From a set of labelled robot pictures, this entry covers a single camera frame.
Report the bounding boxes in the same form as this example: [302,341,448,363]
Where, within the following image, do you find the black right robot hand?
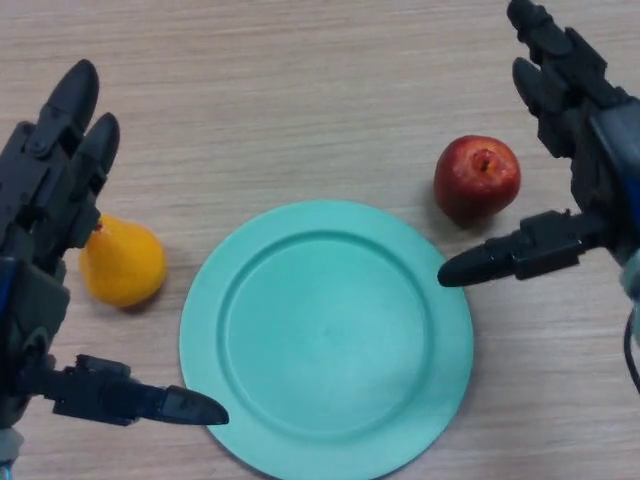
[437,0,640,288]

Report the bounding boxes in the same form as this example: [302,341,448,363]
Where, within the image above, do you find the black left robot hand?
[0,59,230,430]

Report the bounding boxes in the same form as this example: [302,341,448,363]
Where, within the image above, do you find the red apple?
[433,135,522,224]

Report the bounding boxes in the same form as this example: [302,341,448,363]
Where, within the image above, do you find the green round plate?
[179,199,475,480]

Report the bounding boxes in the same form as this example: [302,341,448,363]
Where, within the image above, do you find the yellow pear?
[79,214,167,308]

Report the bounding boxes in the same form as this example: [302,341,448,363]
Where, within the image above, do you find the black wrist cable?
[622,307,640,392]

